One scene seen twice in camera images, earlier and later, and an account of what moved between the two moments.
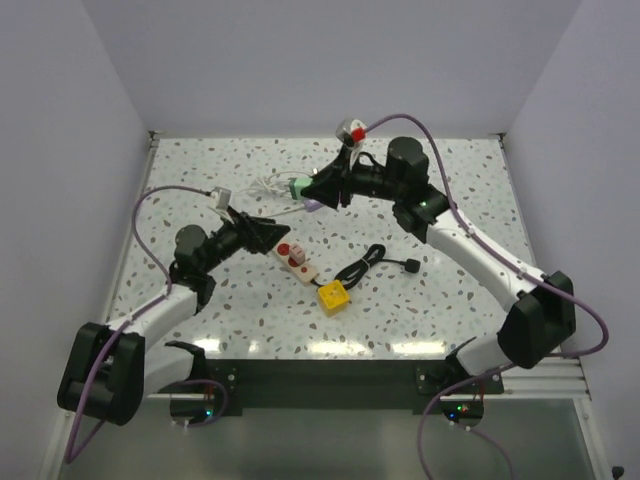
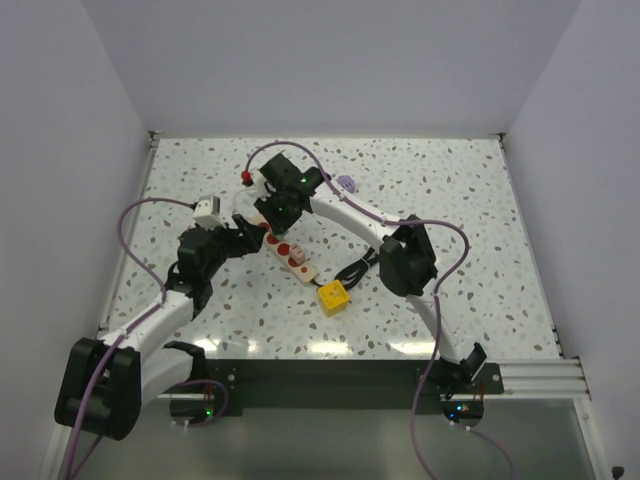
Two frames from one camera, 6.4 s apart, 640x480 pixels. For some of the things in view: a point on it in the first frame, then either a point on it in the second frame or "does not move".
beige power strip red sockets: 302,269 does not move
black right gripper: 334,184 → 279,224
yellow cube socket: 333,298 does not move
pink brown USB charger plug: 297,252 does not move
